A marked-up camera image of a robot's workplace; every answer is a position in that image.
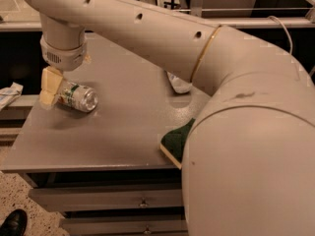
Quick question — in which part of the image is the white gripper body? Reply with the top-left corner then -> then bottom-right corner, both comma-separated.
40,32 -> 87,72

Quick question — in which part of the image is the green white 7up can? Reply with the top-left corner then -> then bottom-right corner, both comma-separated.
58,81 -> 98,113

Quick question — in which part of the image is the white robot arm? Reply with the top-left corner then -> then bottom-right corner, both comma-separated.
25,0 -> 315,236

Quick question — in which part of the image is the white crumpled packet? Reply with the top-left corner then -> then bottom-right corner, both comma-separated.
0,83 -> 24,111

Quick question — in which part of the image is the white plastic bottle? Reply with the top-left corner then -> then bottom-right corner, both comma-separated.
167,72 -> 192,94

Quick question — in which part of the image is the grey drawer cabinet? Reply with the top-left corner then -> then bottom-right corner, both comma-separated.
0,32 -> 211,236

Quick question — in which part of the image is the green yellow sponge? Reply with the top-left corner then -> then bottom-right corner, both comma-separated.
159,118 -> 195,169

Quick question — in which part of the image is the black shoe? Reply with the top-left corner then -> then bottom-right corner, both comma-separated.
0,209 -> 28,236

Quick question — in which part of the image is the upper grey drawer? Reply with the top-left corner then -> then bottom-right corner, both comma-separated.
29,184 -> 183,211

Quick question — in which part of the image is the grey drawer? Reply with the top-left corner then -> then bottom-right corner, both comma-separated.
60,215 -> 188,236
29,184 -> 183,211

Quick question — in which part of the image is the lower grey drawer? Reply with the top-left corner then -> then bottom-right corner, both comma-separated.
60,215 -> 188,236

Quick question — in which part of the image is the metal railing frame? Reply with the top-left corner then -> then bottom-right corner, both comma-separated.
0,0 -> 315,32

